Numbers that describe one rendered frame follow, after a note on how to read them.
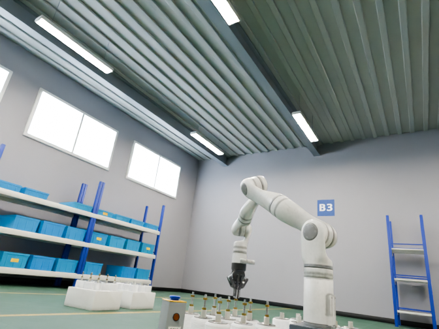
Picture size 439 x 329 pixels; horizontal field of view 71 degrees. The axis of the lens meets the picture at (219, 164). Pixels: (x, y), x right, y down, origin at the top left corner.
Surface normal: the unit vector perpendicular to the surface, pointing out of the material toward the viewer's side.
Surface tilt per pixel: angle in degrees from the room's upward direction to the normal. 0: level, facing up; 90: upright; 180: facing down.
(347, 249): 90
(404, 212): 90
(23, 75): 90
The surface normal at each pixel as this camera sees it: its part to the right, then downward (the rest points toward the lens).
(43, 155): 0.85, -0.10
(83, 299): -0.42, -0.36
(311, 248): -0.74, -0.27
